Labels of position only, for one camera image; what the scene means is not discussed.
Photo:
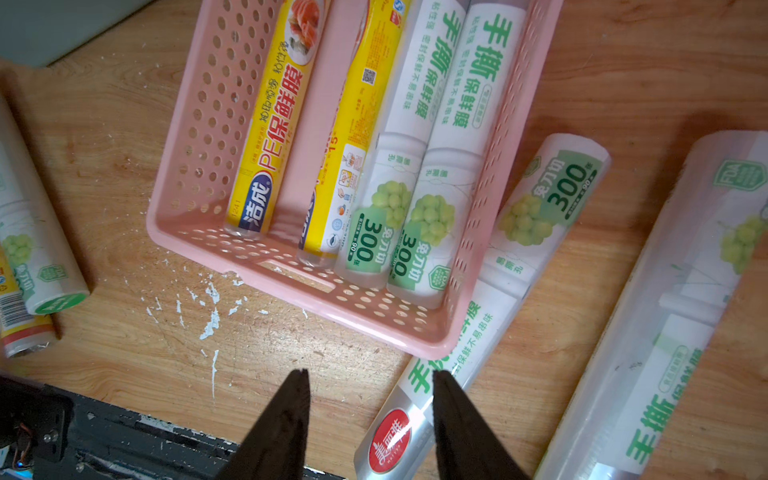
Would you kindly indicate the short red yellow wrap roll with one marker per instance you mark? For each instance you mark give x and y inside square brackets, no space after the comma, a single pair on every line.
[21,332]

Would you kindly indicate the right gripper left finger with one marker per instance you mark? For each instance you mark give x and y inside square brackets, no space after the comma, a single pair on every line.
[275,447]

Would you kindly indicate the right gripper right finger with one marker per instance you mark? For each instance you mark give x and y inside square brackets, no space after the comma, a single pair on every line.
[466,447]

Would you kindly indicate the grey lidded storage box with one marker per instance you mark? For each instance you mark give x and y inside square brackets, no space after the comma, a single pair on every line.
[37,33]

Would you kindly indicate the long yellow wrap roll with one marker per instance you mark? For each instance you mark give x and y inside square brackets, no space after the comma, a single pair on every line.
[283,87]

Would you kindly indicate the pink plastic basket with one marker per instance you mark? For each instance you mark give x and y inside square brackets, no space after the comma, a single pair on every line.
[206,140]

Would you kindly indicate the long white green wrap roll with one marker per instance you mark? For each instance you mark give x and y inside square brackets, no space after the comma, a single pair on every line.
[528,230]

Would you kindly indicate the green capped wrap roll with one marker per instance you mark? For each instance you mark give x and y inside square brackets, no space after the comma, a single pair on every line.
[32,237]

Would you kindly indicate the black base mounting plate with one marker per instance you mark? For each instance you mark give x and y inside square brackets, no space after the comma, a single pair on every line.
[50,433]

